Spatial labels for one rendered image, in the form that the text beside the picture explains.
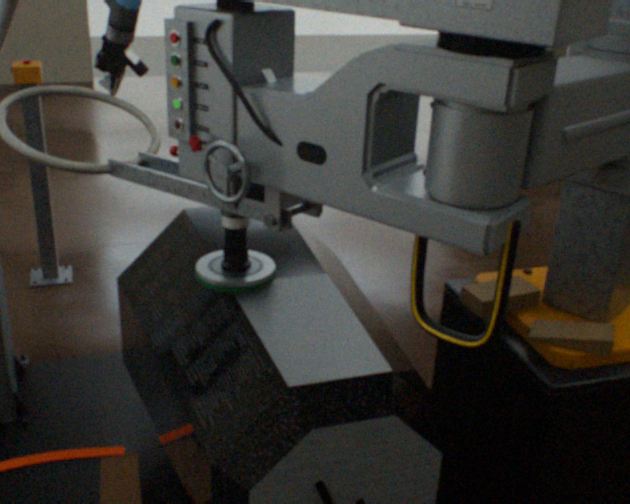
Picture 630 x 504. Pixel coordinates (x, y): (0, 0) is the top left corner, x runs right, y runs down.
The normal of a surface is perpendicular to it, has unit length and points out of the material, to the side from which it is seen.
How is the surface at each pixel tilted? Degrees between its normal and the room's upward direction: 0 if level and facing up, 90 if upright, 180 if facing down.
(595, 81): 68
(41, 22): 90
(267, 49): 90
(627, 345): 0
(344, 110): 90
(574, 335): 11
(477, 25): 90
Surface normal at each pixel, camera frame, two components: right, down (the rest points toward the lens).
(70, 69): 0.34, 0.40
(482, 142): -0.11, 0.40
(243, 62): 0.78, 0.29
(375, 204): -0.62, 0.30
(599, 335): -0.14, -0.93
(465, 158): -0.41, 0.36
